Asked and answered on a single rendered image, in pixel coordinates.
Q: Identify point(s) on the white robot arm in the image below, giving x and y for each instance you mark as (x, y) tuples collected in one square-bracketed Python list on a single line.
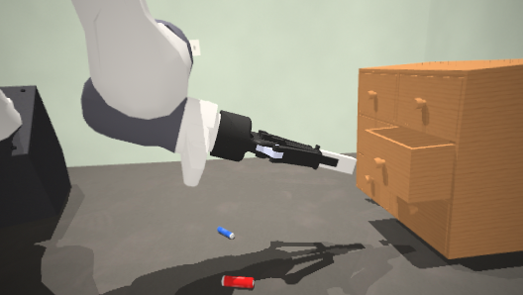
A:
[(141, 66)]

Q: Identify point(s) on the wooden chest of drawers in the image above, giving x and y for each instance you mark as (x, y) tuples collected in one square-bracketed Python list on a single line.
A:
[(486, 204)]

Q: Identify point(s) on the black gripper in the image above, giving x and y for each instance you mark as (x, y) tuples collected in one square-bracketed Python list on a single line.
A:
[(235, 138)]

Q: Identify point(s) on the blue battery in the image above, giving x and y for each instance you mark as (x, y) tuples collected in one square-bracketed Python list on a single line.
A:
[(225, 232)]

